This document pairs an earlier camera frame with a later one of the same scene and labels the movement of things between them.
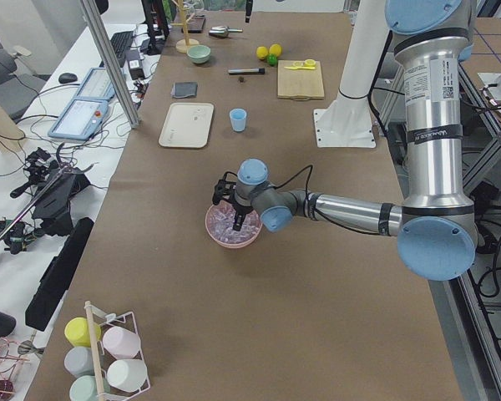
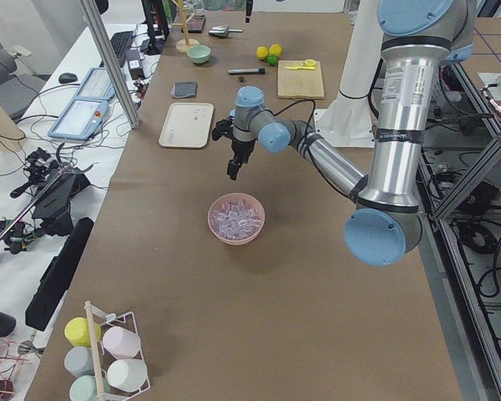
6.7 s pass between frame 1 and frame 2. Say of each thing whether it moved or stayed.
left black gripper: moved
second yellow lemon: stayed
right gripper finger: stayed
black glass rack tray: stayed
